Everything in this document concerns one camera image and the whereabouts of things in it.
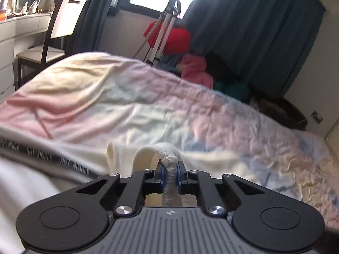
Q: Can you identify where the cream sweatshirt with black band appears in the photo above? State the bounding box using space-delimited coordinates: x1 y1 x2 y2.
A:
0 130 268 254

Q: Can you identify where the red cloth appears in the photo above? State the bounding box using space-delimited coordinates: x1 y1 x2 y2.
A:
143 21 192 56

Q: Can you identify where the pastel bed blanket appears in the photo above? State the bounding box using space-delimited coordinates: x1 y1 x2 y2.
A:
0 51 339 228

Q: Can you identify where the teal window curtain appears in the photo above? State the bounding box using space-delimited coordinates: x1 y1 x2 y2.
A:
183 0 327 98
67 0 133 55

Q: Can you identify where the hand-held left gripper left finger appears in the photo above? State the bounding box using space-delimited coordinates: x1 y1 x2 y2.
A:
75 159 167 216

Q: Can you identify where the metal folding drying rack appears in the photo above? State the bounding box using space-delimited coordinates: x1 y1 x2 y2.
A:
132 0 182 66

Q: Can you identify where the white dresser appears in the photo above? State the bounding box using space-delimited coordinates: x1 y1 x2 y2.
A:
0 12 52 96

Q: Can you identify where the black bag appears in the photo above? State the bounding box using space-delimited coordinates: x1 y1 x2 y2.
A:
260 97 310 131

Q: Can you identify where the wall outlet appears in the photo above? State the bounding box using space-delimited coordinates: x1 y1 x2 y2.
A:
310 110 324 124

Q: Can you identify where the row of small dresser bottles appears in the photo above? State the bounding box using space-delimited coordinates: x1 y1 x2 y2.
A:
0 0 56 19

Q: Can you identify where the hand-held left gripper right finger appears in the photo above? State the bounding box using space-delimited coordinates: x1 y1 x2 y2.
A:
177 160 265 216

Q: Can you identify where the teal garment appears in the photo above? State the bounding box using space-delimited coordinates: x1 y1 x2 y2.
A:
213 81 251 102

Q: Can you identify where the white chair with black frame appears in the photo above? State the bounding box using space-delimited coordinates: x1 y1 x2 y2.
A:
16 0 88 82

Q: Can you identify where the pink garment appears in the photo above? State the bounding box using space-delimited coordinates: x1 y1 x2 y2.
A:
179 54 214 88

